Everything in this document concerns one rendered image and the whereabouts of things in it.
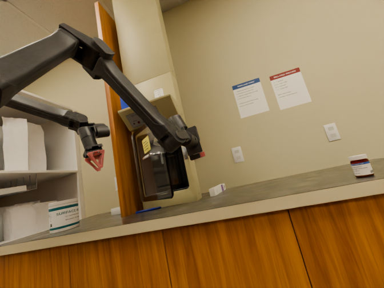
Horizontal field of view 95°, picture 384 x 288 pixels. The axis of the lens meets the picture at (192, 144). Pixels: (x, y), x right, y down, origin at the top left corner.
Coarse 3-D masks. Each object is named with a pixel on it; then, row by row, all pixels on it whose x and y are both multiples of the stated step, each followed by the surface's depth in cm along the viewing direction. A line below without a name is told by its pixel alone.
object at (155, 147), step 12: (144, 132) 94; (156, 144) 85; (156, 156) 86; (144, 168) 95; (156, 168) 86; (168, 168) 79; (144, 180) 96; (156, 180) 86; (168, 180) 78; (144, 192) 96; (156, 192) 86; (168, 192) 79
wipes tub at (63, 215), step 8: (64, 200) 94; (72, 200) 95; (56, 208) 90; (64, 208) 91; (72, 208) 93; (56, 216) 89; (64, 216) 90; (72, 216) 92; (56, 224) 88; (64, 224) 89; (72, 224) 91; (56, 232) 87
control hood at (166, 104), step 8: (168, 96) 92; (152, 104) 95; (160, 104) 95; (168, 104) 95; (176, 104) 100; (120, 112) 98; (128, 112) 98; (160, 112) 98; (168, 112) 98; (176, 112) 97; (128, 128) 104; (136, 128) 104
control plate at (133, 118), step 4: (156, 108) 96; (128, 116) 100; (132, 116) 100; (136, 116) 99; (128, 120) 101; (132, 120) 101; (136, 120) 101; (140, 120) 101; (132, 124) 103; (136, 124) 102; (140, 124) 102
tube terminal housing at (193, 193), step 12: (144, 84) 110; (156, 84) 108; (168, 84) 106; (144, 96) 109; (180, 108) 107; (132, 132) 108; (192, 168) 97; (192, 180) 94; (180, 192) 95; (192, 192) 93; (144, 204) 99; (156, 204) 97; (168, 204) 95
